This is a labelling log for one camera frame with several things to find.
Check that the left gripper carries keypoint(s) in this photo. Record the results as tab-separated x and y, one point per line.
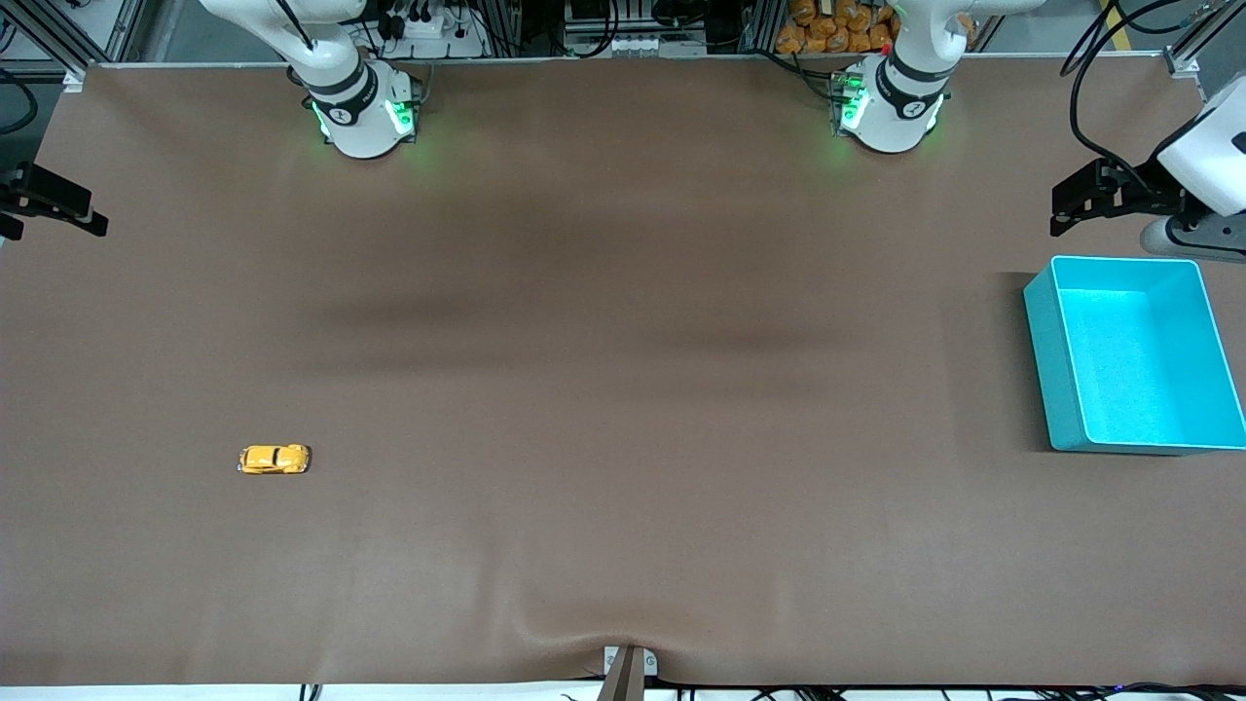
1152	194

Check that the yellow beetle toy car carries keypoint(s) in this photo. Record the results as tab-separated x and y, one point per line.
274	459

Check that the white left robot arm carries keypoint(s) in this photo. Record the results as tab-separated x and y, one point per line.
900	97

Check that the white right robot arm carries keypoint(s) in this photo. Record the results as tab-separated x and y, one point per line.
355	92

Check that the teal plastic bin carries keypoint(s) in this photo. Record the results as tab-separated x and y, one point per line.
1129	370

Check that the orange packaged goods pile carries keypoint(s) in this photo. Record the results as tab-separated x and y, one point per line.
837	29

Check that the white power strip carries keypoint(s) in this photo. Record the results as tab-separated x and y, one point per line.
433	34

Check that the grey metal clamp plate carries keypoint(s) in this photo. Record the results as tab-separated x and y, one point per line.
650	662

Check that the aluminium frame profile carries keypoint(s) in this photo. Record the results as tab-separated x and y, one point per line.
1202	39
68	34

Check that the brown camera mount bar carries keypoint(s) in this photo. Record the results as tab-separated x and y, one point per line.
625	682

